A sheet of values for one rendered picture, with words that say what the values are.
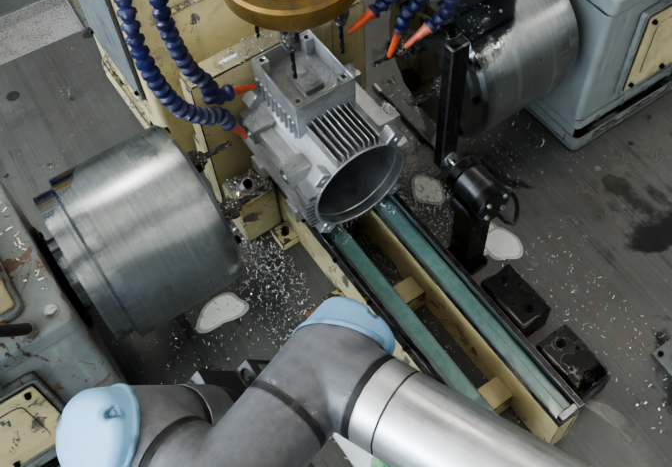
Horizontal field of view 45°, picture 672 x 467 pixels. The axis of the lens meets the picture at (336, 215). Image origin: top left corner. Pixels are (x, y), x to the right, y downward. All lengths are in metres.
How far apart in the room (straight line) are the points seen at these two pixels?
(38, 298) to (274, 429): 0.47
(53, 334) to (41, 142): 0.70
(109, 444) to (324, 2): 0.57
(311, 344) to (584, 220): 0.88
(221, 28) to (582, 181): 0.68
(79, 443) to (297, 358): 0.18
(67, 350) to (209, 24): 0.54
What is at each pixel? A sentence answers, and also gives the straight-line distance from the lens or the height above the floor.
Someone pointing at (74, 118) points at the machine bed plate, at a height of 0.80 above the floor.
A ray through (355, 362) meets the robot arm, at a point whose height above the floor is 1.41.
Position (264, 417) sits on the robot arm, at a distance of 0.63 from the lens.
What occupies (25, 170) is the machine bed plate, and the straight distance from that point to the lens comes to 1.63.
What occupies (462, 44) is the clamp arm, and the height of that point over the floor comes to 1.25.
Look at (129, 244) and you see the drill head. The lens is 1.05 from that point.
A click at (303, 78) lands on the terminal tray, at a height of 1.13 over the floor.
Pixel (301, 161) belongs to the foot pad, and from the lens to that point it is 1.16.
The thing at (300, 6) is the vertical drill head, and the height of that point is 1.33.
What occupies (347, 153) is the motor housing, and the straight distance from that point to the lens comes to 1.12.
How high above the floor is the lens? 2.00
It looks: 57 degrees down
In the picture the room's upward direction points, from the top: 5 degrees counter-clockwise
